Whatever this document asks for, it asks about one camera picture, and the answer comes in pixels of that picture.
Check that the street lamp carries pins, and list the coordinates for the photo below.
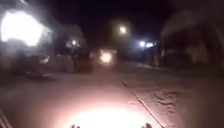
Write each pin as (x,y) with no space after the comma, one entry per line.
(123,30)

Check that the dark asphalt road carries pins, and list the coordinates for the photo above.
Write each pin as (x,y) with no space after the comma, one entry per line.
(100,96)

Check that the robot's own part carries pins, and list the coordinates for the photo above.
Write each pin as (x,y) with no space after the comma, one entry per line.
(146,126)
(75,126)

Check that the building with lit front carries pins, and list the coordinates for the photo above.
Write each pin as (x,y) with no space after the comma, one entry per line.
(23,36)

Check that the dark building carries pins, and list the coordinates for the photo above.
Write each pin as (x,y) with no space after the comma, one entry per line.
(193,40)

